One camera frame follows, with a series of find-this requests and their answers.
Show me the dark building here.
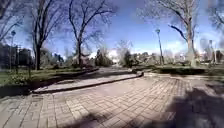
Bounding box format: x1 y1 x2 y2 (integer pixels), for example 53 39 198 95
0 43 34 70

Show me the evergreen bush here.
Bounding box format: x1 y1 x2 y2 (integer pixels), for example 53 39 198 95
94 48 114 68

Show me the brick paved path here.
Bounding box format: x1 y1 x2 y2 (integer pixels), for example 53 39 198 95
0 66 224 128

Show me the grass lawn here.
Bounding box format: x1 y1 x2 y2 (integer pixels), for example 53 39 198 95
133 64 224 77
0 67 100 88

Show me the bare tree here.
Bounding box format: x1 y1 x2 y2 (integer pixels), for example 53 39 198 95
139 0 208 68
19 0 68 71
64 0 116 68
0 0 26 44

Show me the lamp post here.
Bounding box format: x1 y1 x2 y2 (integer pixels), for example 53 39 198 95
9 29 17 70
154 28 165 66

